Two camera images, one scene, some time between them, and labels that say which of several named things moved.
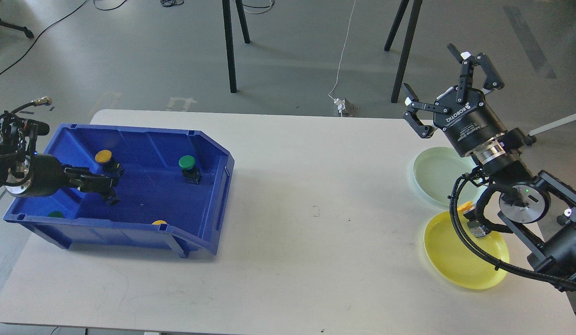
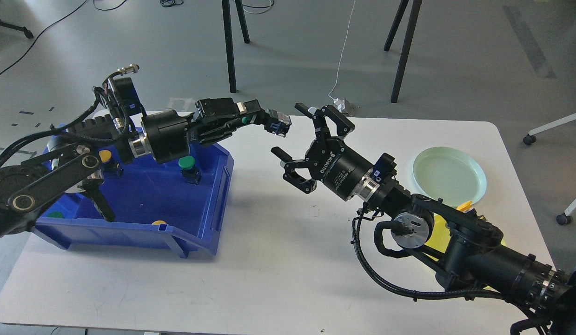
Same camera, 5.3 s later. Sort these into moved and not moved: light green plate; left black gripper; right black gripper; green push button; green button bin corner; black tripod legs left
Moved: left black gripper; right black gripper
Not moved: green button bin corner; green push button; light green plate; black tripod legs left
